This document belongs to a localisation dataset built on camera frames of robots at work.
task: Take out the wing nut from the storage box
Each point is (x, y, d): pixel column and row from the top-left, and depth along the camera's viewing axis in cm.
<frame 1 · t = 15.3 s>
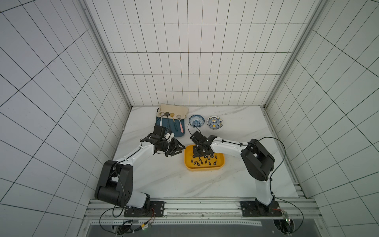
left hand: (182, 150, 83), fingers open
right hand: (192, 154, 93), fingers closed
dark blue rectangular tray: (171, 127, 109), on the table
beige folded cloth: (176, 109, 120), on the table
black handled spoon: (167, 113, 116), on the table
gold blue handled spoon: (172, 115, 116), on the table
pink handled spoon: (178, 116, 113), point 2 cm above the table
blue patterned bowl: (197, 120, 110), point 2 cm above the table
yellow blue patterned bowl: (214, 122, 109), point 2 cm above the table

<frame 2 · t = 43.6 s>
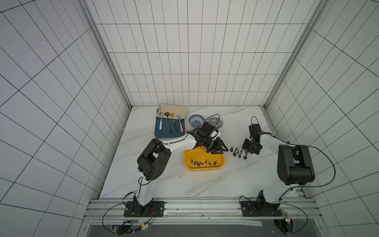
left hand: (223, 153, 81), fingers open
right hand: (242, 147, 96), fingers closed
black wing nut 2: (241, 151, 95), on the table
the other named things where they were.

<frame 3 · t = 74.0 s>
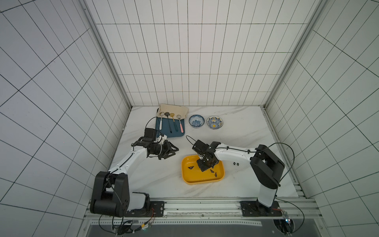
left hand: (175, 152, 82), fingers open
right hand: (199, 168, 87), fingers closed
wing nut in tray: (212, 171, 87), on the table
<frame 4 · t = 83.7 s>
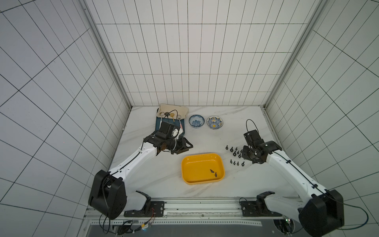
left hand: (188, 149, 78), fingers open
right hand: (241, 153, 83), fingers closed
black wing nut twelfth: (243, 164, 90), on the table
